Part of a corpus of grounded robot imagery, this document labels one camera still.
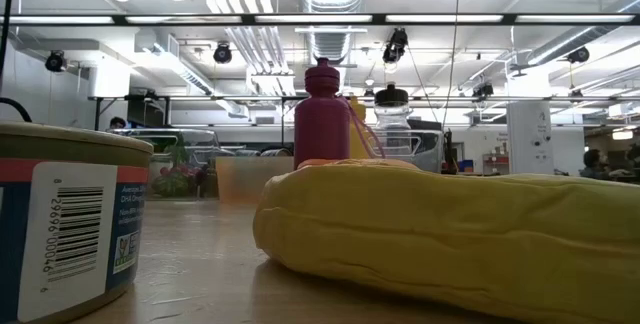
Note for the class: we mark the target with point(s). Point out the magenta squeeze bottle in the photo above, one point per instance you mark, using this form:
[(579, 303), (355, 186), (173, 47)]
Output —
[(320, 129)]

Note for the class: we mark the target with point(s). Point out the yellow squeeze bottle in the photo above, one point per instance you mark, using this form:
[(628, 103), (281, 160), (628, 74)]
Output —
[(357, 134)]

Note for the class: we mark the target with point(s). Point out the clear bottle black cap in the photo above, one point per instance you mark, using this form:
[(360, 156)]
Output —
[(391, 96)]

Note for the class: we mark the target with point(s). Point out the red toy grapes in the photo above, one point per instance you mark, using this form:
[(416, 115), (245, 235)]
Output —
[(182, 170)]

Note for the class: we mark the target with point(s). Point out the orange plastic bin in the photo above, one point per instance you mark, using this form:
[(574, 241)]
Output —
[(250, 179)]

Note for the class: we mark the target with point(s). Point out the black ceiling spotlight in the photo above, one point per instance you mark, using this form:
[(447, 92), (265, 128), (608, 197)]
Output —
[(578, 55), (395, 44), (482, 90), (55, 61), (222, 53)]

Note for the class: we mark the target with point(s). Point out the white light strip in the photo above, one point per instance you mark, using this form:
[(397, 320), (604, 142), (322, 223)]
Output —
[(175, 20), (445, 18), (60, 20), (575, 18), (315, 18)]

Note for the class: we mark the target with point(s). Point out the yellow banana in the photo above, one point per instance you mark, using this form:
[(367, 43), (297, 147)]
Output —
[(425, 229)]

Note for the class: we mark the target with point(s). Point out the person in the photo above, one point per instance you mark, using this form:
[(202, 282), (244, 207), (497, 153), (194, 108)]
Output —
[(634, 156), (594, 161), (118, 123)]

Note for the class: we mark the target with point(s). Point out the white column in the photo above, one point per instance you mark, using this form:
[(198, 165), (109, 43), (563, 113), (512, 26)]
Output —
[(530, 136)]

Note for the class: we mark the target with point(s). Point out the tin can blue label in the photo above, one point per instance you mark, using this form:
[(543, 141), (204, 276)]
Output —
[(75, 239)]

